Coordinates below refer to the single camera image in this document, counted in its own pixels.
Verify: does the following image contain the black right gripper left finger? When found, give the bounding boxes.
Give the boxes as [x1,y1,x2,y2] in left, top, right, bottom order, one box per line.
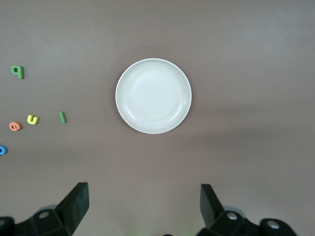
[0,182,90,236]

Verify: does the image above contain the beige round plate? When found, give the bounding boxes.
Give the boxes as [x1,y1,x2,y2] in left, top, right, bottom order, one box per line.
[115,58,192,135]

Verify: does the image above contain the orange foam letter e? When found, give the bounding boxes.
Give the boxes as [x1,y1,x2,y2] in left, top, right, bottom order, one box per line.
[8,121,23,132]

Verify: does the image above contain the brown table cover sheet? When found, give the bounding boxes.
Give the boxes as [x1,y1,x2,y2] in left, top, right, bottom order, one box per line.
[0,0,315,236]

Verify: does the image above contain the green foam letter q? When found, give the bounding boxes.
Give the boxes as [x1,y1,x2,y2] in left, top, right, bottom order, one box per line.
[10,64,25,80]

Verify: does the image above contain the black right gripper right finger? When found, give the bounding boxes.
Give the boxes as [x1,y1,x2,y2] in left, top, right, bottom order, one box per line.
[196,183,297,236]

